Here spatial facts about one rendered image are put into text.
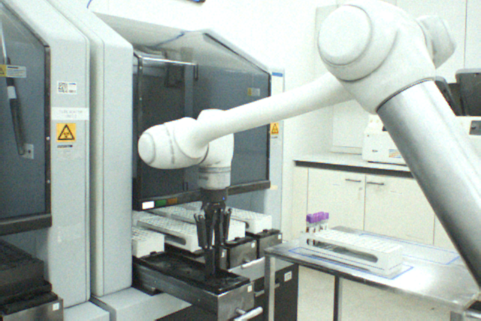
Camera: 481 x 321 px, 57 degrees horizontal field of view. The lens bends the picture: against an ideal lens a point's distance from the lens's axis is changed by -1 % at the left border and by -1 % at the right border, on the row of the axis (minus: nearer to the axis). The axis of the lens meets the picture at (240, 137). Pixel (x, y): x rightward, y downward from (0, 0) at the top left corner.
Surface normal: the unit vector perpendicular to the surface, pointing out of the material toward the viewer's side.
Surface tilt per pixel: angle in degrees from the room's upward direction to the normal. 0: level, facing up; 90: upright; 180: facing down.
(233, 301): 90
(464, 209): 87
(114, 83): 90
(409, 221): 90
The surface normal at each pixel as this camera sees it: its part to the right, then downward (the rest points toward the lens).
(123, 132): 0.74, 0.05
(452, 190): -0.58, -0.02
